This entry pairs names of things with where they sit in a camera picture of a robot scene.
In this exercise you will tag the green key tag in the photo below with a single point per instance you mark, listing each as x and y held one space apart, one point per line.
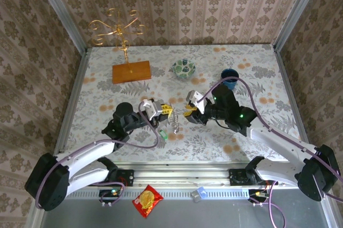
162 135

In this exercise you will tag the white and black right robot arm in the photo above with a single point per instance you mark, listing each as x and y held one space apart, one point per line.
281 142

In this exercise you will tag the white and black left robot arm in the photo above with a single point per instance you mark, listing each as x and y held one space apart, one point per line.
85 153

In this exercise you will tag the floral patterned table cover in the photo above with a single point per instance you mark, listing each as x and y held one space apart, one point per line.
166 88

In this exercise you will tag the dark blue mug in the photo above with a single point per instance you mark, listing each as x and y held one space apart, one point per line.
230 73

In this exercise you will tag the green leaf pattern bowl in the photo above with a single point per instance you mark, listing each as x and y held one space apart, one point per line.
184 69

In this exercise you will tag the gold hook stand wooden base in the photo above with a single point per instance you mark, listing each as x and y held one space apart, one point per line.
131 73

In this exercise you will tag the small black control board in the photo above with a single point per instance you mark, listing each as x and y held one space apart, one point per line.
111 194
258 194

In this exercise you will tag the small grey blue packet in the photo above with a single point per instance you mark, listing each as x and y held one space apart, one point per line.
198 194

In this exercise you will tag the red snack packet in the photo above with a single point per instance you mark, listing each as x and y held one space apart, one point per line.
147 199

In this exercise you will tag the aluminium frame side rail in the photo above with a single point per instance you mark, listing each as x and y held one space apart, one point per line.
290 91
73 91

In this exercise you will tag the aluminium mounting rail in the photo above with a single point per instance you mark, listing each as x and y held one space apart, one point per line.
182 177

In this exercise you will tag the aluminium frame post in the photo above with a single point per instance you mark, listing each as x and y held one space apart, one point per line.
61 10
296 10

